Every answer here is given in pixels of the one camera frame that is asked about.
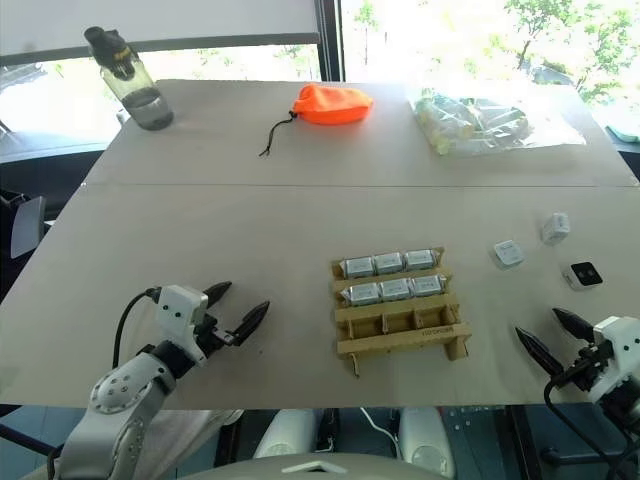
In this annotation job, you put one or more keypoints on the clear plastic bag with items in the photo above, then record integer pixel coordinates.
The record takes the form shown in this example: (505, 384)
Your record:
(480, 122)

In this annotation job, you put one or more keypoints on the white roller blind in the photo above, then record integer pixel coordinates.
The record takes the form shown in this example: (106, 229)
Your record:
(150, 20)

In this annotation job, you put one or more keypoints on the white block with black face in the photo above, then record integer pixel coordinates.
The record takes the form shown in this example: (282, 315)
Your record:
(582, 275)

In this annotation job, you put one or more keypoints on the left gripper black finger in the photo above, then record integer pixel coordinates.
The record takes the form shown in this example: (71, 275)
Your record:
(252, 320)
(219, 291)

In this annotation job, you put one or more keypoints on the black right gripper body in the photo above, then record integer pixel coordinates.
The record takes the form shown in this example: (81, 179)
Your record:
(582, 370)

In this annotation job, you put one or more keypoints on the grey robot torso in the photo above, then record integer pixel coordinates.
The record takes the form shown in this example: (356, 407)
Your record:
(310, 467)

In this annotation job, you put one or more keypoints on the white rounded robot leg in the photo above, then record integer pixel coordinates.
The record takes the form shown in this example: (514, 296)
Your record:
(425, 440)
(287, 432)

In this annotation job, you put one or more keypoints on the black table leg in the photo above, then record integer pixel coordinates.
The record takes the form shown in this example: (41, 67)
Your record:
(525, 440)

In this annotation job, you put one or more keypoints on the beige cloth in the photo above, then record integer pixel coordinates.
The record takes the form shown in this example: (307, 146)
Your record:
(190, 440)

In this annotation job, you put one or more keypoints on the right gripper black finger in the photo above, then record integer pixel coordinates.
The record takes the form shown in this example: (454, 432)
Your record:
(537, 347)
(575, 323)

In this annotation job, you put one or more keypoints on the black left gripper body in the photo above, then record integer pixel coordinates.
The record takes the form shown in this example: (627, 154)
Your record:
(214, 337)

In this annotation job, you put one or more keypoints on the teal cloth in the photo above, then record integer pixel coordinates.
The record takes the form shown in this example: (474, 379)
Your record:
(624, 134)

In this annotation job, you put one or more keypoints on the clear water bottle black lid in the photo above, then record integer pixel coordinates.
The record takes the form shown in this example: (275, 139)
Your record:
(135, 85)

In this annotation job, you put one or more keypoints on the grey chair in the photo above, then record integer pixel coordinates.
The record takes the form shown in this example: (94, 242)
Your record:
(27, 227)

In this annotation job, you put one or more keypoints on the wooden slotted tray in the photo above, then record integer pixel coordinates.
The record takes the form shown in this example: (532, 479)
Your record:
(400, 337)

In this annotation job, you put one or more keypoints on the black window frame post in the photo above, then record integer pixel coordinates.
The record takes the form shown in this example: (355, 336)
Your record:
(331, 40)

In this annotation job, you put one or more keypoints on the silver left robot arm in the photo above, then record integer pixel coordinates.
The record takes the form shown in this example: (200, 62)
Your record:
(120, 395)

